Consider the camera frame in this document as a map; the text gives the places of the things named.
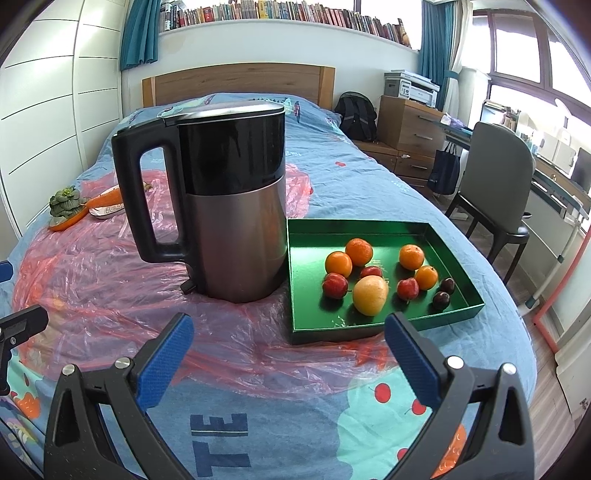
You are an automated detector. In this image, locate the white printer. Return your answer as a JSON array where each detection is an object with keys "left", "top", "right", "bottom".
[{"left": 397, "top": 74, "right": 441, "bottom": 106}]

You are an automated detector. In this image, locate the yellow mango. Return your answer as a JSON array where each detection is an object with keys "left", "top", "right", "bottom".
[{"left": 353, "top": 275, "right": 389, "bottom": 317}]

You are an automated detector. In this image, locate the computer monitor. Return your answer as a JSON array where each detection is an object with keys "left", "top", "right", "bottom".
[{"left": 480, "top": 100, "right": 509, "bottom": 129}]

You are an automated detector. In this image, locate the wooden drawer cabinet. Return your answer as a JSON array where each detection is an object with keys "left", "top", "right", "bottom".
[{"left": 376, "top": 95, "right": 448, "bottom": 188}]

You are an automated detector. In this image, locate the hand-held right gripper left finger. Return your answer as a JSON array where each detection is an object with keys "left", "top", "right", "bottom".
[{"left": 44, "top": 312, "right": 195, "bottom": 480}]

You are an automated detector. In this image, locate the white patterned plate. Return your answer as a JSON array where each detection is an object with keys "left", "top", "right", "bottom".
[{"left": 89, "top": 185, "right": 125, "bottom": 217}]

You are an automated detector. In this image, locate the brown framed window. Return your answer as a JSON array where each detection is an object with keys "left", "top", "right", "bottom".
[{"left": 471, "top": 7, "right": 591, "bottom": 153}]

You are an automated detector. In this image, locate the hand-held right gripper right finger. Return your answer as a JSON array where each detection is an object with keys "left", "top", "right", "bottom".
[{"left": 384, "top": 312, "right": 536, "bottom": 480}]

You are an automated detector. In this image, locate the teal curtain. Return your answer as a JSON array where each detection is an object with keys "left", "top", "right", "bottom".
[
  {"left": 419, "top": 0, "right": 455, "bottom": 88},
  {"left": 119, "top": 0, "right": 161, "bottom": 71}
]

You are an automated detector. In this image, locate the row of books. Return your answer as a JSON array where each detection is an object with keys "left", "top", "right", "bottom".
[{"left": 158, "top": 0, "right": 413, "bottom": 48}]

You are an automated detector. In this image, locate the black monitor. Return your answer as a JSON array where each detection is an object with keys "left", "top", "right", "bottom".
[{"left": 570, "top": 148, "right": 591, "bottom": 195}]

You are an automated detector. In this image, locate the orange pipe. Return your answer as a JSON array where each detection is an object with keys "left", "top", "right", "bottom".
[{"left": 531, "top": 249, "right": 587, "bottom": 352}]

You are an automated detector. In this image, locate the carrot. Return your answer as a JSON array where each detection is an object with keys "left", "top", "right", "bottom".
[{"left": 87, "top": 181, "right": 154, "bottom": 210}]

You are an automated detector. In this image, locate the low wooden nightstand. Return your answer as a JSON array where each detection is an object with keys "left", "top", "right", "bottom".
[{"left": 353, "top": 138, "right": 400, "bottom": 174}]

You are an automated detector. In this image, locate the orange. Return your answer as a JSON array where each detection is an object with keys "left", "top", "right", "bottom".
[
  {"left": 324, "top": 251, "right": 353, "bottom": 278},
  {"left": 345, "top": 238, "right": 374, "bottom": 267},
  {"left": 399, "top": 244, "right": 425, "bottom": 271},
  {"left": 414, "top": 265, "right": 439, "bottom": 291}
]

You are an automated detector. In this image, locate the black backpack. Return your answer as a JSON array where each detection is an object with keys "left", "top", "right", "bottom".
[{"left": 333, "top": 92, "right": 379, "bottom": 143}]

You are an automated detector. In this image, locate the glass top desk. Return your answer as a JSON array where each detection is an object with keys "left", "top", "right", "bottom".
[{"left": 443, "top": 115, "right": 591, "bottom": 296}]

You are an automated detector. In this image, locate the green tray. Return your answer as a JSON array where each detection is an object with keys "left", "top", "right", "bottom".
[{"left": 286, "top": 218, "right": 485, "bottom": 345}]

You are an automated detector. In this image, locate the pink plastic sheet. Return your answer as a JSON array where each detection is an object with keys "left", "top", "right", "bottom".
[{"left": 11, "top": 161, "right": 402, "bottom": 402}]

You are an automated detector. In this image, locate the orange plate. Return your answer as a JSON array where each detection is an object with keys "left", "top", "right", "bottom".
[{"left": 47, "top": 203, "right": 93, "bottom": 232}]

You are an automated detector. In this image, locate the green bok choy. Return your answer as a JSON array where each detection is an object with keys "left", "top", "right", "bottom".
[{"left": 48, "top": 185, "right": 92, "bottom": 217}]

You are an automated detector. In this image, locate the wooden headboard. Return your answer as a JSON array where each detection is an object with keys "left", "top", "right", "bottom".
[{"left": 141, "top": 63, "right": 336, "bottom": 109}]

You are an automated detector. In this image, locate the white wardrobe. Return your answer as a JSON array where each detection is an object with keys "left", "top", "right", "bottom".
[{"left": 0, "top": 0, "right": 127, "bottom": 241}]

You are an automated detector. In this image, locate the grey chair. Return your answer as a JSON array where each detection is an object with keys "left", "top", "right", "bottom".
[{"left": 445, "top": 121, "right": 536, "bottom": 284}]

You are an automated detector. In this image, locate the white sheer curtain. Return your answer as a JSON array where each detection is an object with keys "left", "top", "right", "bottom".
[{"left": 445, "top": 0, "right": 476, "bottom": 116}]

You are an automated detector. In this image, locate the black and steel kettle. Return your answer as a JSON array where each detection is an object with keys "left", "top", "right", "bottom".
[{"left": 111, "top": 102, "right": 288, "bottom": 304}]

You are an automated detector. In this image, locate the navy tote bag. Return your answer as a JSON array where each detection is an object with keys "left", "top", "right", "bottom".
[{"left": 427, "top": 142, "right": 462, "bottom": 195}]

